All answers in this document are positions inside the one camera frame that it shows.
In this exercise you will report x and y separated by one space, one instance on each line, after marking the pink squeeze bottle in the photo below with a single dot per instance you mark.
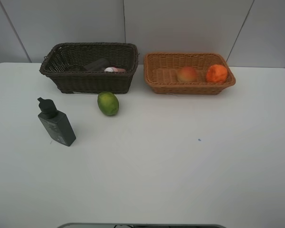
114 70

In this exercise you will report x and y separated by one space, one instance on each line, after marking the green lime fruit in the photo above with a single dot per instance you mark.
108 103

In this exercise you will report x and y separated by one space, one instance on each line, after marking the red yellow peach fruit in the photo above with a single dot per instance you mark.
187 74

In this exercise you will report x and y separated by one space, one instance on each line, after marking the dark green pump bottle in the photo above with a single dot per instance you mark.
55 122

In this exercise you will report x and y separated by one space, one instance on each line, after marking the orange mandarin fruit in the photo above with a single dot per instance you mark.
216 74

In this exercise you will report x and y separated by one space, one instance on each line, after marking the dark brown wicker basket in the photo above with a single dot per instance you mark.
65 63

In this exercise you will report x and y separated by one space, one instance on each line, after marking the pink translucent plastic cup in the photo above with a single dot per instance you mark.
98 65

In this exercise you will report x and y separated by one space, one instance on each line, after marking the orange wicker basket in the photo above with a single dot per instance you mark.
160 73

